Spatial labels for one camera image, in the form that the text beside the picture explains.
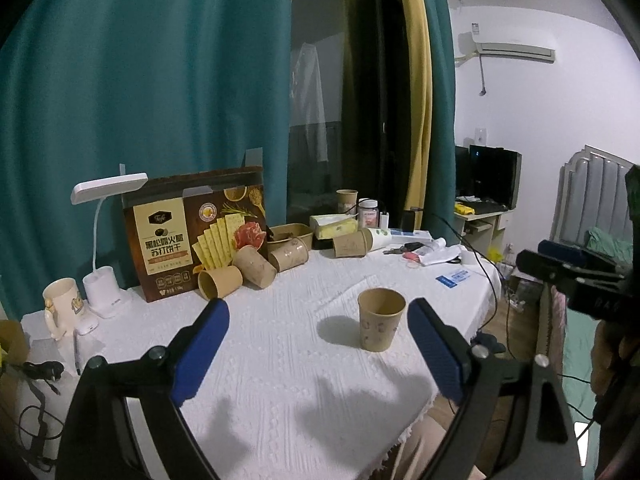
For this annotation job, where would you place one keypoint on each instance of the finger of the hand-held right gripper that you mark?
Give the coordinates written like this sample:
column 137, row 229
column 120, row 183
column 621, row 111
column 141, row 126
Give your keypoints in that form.
column 560, row 251
column 545, row 266

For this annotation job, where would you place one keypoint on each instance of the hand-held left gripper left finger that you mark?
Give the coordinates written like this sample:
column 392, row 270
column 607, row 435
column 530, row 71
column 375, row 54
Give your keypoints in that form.
column 199, row 347

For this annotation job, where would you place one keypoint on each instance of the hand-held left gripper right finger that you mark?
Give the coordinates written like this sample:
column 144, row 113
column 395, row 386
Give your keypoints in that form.
column 436, row 352

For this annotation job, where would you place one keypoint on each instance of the brown paper cup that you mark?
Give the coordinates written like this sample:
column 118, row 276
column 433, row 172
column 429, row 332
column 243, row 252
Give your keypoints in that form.
column 380, row 327
column 346, row 202
column 350, row 245
column 255, row 265
column 289, row 255
column 220, row 281

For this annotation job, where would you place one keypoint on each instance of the white green-print paper cup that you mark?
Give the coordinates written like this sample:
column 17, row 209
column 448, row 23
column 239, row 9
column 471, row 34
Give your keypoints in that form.
column 382, row 238

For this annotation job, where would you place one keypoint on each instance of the person's right hand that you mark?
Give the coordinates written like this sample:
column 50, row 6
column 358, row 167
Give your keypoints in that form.
column 612, row 355

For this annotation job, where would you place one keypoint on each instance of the green cloth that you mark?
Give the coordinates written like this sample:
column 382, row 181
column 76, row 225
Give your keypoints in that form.
column 607, row 247

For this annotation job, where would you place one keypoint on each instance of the grey padded headboard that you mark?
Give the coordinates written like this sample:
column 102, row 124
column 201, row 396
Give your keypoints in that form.
column 590, row 190

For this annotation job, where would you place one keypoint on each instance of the white computer desk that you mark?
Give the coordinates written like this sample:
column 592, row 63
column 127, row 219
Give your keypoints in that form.
column 487, row 222

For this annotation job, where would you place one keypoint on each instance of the blue and white card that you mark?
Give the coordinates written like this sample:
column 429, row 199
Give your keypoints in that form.
column 454, row 278

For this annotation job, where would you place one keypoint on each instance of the white textured tablecloth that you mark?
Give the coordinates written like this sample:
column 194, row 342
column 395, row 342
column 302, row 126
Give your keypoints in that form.
column 280, row 360

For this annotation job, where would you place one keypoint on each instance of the person's leg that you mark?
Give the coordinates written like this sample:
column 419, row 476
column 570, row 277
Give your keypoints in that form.
column 425, row 447

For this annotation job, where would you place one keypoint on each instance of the small pink item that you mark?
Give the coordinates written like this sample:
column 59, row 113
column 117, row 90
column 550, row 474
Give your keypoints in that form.
column 412, row 258

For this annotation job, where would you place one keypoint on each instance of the yellow packet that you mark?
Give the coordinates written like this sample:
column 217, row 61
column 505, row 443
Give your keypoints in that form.
column 464, row 208

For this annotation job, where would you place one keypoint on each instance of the white papers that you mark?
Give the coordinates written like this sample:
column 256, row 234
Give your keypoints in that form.
column 440, row 252

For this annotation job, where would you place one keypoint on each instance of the black computer monitor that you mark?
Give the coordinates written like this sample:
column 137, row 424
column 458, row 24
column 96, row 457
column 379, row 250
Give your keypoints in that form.
column 492, row 175

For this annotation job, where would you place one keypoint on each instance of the white desk lamp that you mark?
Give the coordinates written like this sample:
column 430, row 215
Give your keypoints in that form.
column 105, row 290

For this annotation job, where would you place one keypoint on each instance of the brown cracker box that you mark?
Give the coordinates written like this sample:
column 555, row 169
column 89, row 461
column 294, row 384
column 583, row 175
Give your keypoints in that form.
column 172, row 240

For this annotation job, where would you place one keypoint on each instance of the small white case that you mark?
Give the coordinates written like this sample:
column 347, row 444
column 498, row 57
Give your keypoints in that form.
column 86, row 325

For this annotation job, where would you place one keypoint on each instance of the flat white box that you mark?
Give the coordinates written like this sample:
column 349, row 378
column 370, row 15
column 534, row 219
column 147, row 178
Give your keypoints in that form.
column 415, row 234

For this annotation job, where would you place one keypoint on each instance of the black pen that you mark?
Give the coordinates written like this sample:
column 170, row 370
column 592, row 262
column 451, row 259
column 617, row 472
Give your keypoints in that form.
column 77, row 355

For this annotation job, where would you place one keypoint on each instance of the black power adapter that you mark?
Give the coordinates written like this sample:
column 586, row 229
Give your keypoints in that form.
column 410, row 220

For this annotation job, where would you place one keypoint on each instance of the white cartoon mug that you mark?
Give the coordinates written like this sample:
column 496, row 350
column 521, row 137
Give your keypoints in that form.
column 62, row 305

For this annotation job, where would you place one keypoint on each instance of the brown paper tray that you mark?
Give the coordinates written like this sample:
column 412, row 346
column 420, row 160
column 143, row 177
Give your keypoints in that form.
column 290, row 232

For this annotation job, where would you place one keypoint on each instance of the clear jar with pink contents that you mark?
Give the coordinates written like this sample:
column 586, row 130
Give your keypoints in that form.
column 368, row 215

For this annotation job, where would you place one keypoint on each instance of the yellow tissue box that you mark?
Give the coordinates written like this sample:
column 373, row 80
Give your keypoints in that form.
column 332, row 226

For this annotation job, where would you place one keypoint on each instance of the narrow teal curtain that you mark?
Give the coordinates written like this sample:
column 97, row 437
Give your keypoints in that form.
column 442, row 110

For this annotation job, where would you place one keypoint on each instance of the white air conditioner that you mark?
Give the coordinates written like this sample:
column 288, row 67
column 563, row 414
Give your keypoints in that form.
column 515, row 50

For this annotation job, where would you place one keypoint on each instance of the yellow curtain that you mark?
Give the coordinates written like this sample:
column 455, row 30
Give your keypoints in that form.
column 417, row 60

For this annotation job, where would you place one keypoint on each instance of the dark glass sliding door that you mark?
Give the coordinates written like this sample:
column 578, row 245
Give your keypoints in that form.
column 350, row 85

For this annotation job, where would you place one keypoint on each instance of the wide teal curtain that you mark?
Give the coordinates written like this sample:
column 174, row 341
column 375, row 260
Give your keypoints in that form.
column 150, row 85

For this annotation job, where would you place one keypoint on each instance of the white wall socket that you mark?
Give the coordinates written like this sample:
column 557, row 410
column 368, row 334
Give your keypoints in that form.
column 480, row 136

